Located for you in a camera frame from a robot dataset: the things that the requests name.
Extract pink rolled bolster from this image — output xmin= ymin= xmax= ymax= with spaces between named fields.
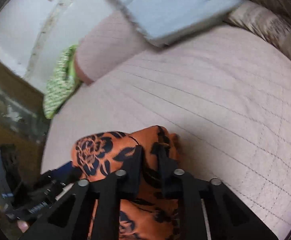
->
xmin=74 ymin=11 xmax=154 ymax=86

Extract green patterned pillow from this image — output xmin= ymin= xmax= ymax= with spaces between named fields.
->
xmin=43 ymin=44 xmax=81 ymax=120

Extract light blue grey pillow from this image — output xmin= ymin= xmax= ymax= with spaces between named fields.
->
xmin=115 ymin=0 xmax=243 ymax=47

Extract beige striped floral quilt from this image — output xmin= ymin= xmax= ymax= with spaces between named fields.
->
xmin=226 ymin=1 xmax=291 ymax=61

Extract orange black floral blouse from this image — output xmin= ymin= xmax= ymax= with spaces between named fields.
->
xmin=71 ymin=126 xmax=181 ymax=239

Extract wooden glass door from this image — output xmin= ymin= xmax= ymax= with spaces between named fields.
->
xmin=0 ymin=62 xmax=50 ymax=170

